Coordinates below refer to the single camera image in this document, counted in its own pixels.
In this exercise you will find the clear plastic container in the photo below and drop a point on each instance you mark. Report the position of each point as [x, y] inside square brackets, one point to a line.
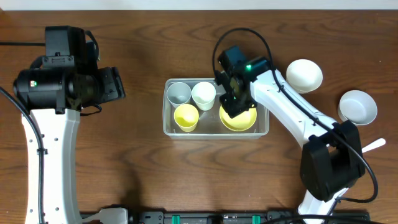
[209, 125]

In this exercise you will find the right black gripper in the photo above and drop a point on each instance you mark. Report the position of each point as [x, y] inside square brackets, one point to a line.
[233, 109]

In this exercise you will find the yellow plastic bowl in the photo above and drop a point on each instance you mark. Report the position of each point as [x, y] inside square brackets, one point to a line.
[241, 122]

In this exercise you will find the grey plastic cup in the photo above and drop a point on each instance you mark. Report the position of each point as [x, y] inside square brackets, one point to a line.
[179, 94]

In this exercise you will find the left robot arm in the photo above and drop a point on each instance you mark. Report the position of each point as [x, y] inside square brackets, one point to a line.
[54, 99]

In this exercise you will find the white plastic fork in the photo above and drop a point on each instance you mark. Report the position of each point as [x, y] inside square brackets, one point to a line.
[375, 144]

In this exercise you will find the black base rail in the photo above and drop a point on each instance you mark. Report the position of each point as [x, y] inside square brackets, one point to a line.
[188, 218]

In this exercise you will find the white plastic bowl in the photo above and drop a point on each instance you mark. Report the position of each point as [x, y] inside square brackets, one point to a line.
[304, 76]

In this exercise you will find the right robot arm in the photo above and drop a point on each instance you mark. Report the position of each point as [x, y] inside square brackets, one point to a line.
[331, 151]

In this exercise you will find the grey plastic bowl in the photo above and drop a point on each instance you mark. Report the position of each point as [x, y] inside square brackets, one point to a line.
[358, 107]

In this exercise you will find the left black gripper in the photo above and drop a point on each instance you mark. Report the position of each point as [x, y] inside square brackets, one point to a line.
[117, 88]

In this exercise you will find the yellow plastic cup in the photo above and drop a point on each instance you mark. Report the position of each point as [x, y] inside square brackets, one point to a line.
[186, 116]

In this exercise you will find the white plastic cup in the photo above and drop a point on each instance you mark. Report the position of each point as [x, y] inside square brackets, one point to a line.
[203, 94]

